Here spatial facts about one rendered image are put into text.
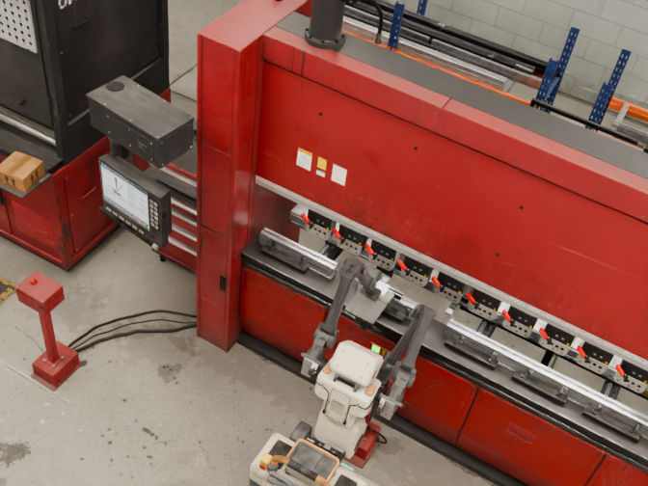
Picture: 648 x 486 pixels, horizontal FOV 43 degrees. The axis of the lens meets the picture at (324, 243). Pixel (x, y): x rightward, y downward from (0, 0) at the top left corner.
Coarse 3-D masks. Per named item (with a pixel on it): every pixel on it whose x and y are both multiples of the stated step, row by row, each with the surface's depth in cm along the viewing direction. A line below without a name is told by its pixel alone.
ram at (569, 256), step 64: (320, 128) 417; (384, 128) 396; (320, 192) 444; (384, 192) 420; (448, 192) 399; (512, 192) 380; (448, 256) 424; (512, 256) 402; (576, 256) 383; (640, 256) 365; (576, 320) 405; (640, 320) 385
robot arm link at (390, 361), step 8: (416, 312) 416; (416, 320) 417; (432, 320) 417; (408, 328) 423; (408, 336) 422; (400, 344) 425; (408, 344) 425; (392, 352) 429; (400, 352) 427; (384, 360) 435; (392, 360) 430; (384, 368) 433
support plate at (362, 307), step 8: (360, 288) 465; (360, 296) 461; (384, 296) 462; (392, 296) 463; (352, 304) 456; (360, 304) 457; (368, 304) 457; (376, 304) 458; (384, 304) 458; (352, 312) 451; (360, 312) 452; (368, 312) 453; (376, 312) 453; (368, 320) 449
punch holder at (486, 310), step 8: (472, 296) 431; (480, 296) 428; (488, 296) 426; (472, 304) 434; (480, 304) 432; (488, 304) 429; (496, 304) 426; (480, 312) 435; (488, 312) 432; (496, 312) 429
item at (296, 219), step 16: (304, 208) 508; (304, 224) 506; (336, 240) 500; (368, 240) 495; (400, 272) 488; (432, 272) 482; (432, 288) 483; (464, 304) 477; (496, 320) 471; (576, 352) 454; (608, 368) 448
